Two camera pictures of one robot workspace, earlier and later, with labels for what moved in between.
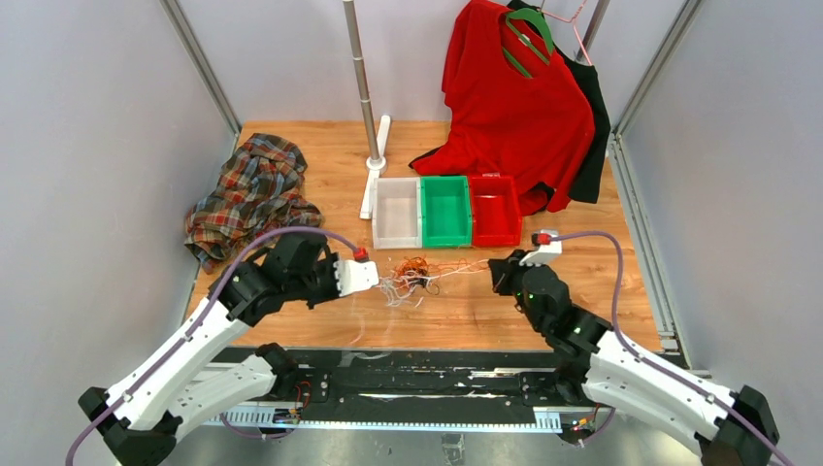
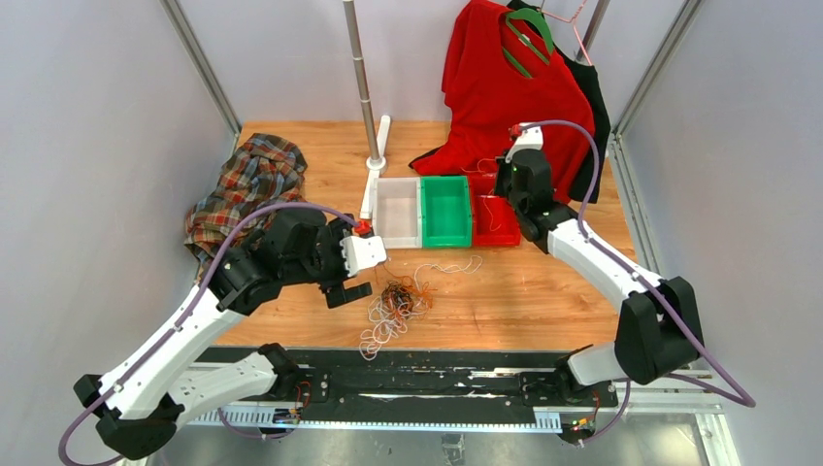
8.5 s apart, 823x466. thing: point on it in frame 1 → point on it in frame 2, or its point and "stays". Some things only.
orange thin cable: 416,265 → 402,297
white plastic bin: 397,218 stays
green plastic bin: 445,212 stays
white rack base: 375,169 stays
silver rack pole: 361,77 stays
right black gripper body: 510,282 → 502,183
